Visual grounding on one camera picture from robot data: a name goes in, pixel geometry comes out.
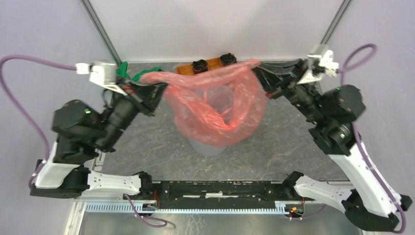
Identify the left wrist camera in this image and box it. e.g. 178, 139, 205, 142
75, 61, 127, 96

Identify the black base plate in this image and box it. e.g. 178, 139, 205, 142
130, 181, 302, 210

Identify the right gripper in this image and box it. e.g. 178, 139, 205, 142
248, 56, 327, 123

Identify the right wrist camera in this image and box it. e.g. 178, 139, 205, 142
297, 44, 339, 84

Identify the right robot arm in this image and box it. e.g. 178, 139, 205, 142
253, 59, 412, 233

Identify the rolled black belt right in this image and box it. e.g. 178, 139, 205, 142
219, 53, 237, 67

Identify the grey trash bin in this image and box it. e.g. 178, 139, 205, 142
188, 138, 227, 157

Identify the rolled black belt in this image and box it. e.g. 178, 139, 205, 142
219, 53, 237, 67
191, 59, 208, 74

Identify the red plastic trash bag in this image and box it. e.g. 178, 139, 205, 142
138, 59, 267, 147

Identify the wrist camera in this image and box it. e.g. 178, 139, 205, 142
297, 44, 339, 84
75, 61, 127, 96

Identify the rolled black belt left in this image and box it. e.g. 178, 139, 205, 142
191, 59, 208, 74

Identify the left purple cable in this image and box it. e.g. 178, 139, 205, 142
0, 54, 78, 190

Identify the green cloth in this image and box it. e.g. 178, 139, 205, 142
116, 61, 163, 82

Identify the orange compartment tray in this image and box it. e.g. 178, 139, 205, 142
176, 53, 237, 75

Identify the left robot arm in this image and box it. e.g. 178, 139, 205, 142
30, 81, 167, 200

